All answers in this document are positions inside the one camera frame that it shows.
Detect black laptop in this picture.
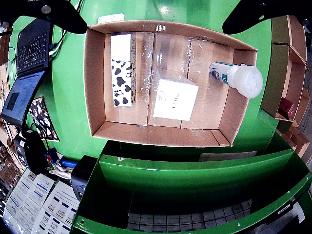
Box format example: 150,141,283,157
1,18,53,127

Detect shallow cardboard tray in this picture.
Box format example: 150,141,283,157
84,19,258,148

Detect white paper label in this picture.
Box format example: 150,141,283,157
97,13,125,24

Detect white bottle with cap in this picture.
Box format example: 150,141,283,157
209,61,264,99

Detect black floral pattern card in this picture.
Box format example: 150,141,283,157
29,97,60,142

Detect blue cylinder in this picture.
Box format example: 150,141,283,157
59,157,78,169

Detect printed paper sheet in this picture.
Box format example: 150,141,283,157
4,168,56,231
31,180,81,234

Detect black and white cable bundle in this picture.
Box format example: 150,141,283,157
48,29,68,61

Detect black round object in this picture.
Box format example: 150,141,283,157
23,130,48,175

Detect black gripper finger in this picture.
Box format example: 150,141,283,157
0,0,88,35
221,0,312,35

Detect dark red product box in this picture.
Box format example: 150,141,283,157
277,97,296,120

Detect green metal shelf structure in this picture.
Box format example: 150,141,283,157
70,146,312,234

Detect divided cardboard box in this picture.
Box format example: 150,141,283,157
260,14,311,128

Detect cow print product box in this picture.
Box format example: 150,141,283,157
110,33,137,108

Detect grey brown cardboard piece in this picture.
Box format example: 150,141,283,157
198,151,258,162

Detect black device with buttons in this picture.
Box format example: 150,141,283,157
70,155,98,202

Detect tall white product box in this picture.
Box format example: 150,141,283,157
147,67,199,127

